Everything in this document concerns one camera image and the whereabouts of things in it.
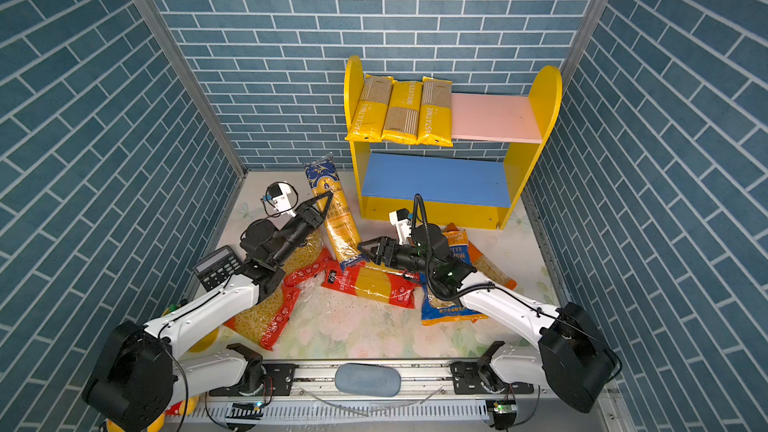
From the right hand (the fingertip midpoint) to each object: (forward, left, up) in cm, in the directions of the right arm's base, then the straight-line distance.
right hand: (360, 247), depth 72 cm
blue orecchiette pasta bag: (-7, -20, -21) cm, 30 cm away
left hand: (+9, +7, +9) cm, 14 cm away
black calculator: (+1, +47, -20) cm, 51 cm away
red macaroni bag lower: (-14, +26, -18) cm, 35 cm away
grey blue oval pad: (-24, -3, -21) cm, 32 cm away
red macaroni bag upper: (+5, +20, -19) cm, 28 cm away
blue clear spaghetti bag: (+13, +10, +11) cm, 20 cm away
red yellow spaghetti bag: (+1, -1, -21) cm, 21 cm away
